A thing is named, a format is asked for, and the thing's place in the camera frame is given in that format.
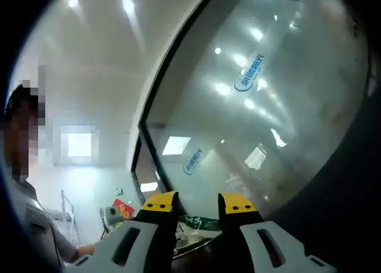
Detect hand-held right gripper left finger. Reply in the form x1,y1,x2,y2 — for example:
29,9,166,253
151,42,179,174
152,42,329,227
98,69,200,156
63,191,181,273

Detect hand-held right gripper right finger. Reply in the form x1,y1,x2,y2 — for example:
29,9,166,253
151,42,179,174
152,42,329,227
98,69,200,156
217,192,339,273

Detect green white bread packet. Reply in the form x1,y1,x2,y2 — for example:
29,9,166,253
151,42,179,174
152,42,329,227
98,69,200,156
177,214,223,237

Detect steel bowl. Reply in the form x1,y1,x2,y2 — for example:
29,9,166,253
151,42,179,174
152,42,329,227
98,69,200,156
173,235,218,259

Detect white metal rack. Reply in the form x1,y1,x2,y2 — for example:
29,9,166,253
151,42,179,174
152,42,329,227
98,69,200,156
60,189,82,246

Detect operator in grey shirt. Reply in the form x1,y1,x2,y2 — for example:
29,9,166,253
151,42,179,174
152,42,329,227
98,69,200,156
7,179,79,269

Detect red wall poster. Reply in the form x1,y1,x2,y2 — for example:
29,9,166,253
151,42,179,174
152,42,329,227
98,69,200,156
113,198,135,221

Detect black partition frame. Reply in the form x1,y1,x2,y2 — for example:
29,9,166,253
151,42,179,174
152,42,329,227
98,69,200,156
130,0,227,202

